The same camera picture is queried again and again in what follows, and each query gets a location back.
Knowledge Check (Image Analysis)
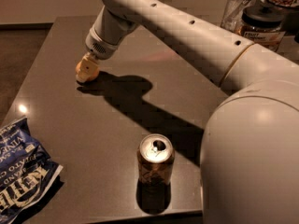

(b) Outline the black lidded snack jar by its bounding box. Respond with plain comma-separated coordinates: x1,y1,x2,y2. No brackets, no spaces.
235,4,285,51

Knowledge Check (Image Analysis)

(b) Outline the blue potato chip bag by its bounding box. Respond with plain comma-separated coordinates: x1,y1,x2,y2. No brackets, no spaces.
0,117,63,224

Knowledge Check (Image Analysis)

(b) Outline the clear glass cup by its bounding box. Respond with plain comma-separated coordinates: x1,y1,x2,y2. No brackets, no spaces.
221,0,256,32

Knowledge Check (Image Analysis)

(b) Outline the orange fruit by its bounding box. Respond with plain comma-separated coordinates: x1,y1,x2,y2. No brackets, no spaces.
75,59,101,83

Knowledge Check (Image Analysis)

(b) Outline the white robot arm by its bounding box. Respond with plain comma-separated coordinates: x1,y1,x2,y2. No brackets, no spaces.
76,0,299,224

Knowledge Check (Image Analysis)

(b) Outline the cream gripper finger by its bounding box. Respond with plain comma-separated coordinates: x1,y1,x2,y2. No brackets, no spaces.
75,51,101,84

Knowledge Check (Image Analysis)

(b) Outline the brown soda can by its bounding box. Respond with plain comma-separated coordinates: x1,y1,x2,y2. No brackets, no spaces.
136,133,175,186

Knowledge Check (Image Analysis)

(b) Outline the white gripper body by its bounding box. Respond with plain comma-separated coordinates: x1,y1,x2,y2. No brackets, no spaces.
85,27,120,60

